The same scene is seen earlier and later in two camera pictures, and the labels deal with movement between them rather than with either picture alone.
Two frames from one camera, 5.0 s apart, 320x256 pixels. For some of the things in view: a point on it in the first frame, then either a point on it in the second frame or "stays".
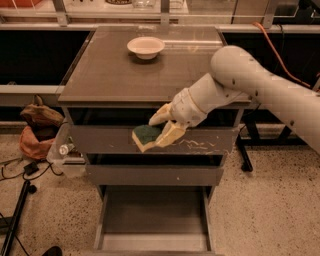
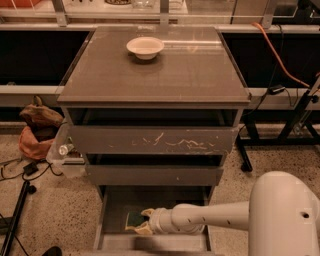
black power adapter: [31, 168] stays
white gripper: [186, 107] to [160, 220]
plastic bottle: [64, 149] stays
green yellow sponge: [144, 135] to [135, 219]
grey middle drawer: [154, 169] stays
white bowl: [146, 47] stays
